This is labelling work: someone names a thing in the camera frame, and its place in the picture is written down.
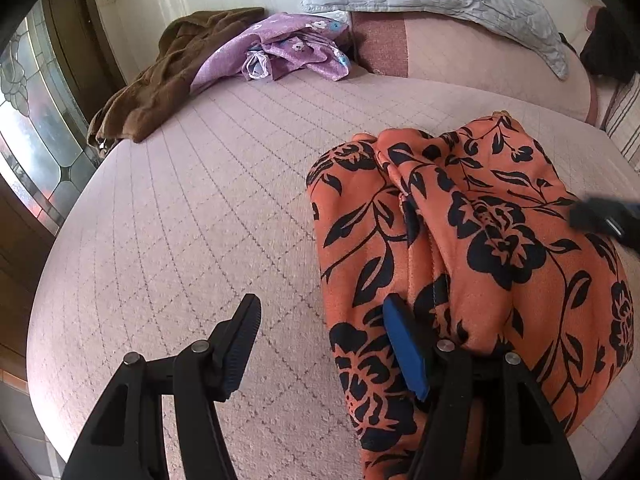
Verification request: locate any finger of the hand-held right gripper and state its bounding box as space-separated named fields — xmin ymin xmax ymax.
xmin=570 ymin=196 xmax=640 ymax=253

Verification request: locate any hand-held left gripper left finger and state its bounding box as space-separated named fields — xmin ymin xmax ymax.
xmin=61 ymin=293 xmax=262 ymax=480

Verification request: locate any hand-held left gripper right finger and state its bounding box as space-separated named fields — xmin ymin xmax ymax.
xmin=382 ymin=294 xmax=583 ymax=480

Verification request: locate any orange floral blouse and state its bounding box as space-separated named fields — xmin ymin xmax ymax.
xmin=305 ymin=114 xmax=636 ymax=480

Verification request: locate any striped floral cushion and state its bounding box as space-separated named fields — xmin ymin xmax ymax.
xmin=600 ymin=72 xmax=640 ymax=163

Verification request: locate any black garment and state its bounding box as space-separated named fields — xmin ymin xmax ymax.
xmin=580 ymin=6 xmax=640 ymax=83

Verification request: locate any pink bolster pillow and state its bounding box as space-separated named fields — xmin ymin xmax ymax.
xmin=350 ymin=9 xmax=601 ymax=123

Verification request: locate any brown garment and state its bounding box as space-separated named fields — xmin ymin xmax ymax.
xmin=86 ymin=6 xmax=266 ymax=151

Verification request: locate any purple floral garment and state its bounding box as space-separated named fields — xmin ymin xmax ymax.
xmin=191 ymin=11 xmax=353 ymax=95

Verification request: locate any wooden door with stained glass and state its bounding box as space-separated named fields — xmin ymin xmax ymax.
xmin=0 ymin=0 xmax=126 ymax=361

